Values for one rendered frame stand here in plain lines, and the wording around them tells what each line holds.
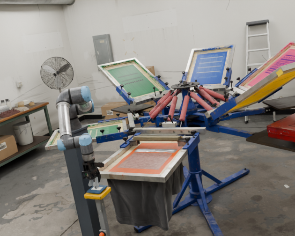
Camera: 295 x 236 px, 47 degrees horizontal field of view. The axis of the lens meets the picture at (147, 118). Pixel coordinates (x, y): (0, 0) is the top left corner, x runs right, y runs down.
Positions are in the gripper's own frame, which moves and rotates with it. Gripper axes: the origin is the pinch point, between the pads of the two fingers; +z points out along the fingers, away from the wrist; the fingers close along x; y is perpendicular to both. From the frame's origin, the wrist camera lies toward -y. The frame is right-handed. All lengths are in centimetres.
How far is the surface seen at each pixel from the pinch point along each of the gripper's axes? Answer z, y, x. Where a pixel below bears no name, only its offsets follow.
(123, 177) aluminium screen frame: 1.4, -17.2, 10.9
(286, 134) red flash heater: -8, -78, 111
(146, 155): 3, -60, 8
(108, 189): 3.2, -3.3, 6.3
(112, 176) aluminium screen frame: 0.8, -17.2, 1.7
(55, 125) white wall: 80, -386, -368
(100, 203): 11.1, 1.6, 1.9
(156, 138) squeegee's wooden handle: -7, -72, 14
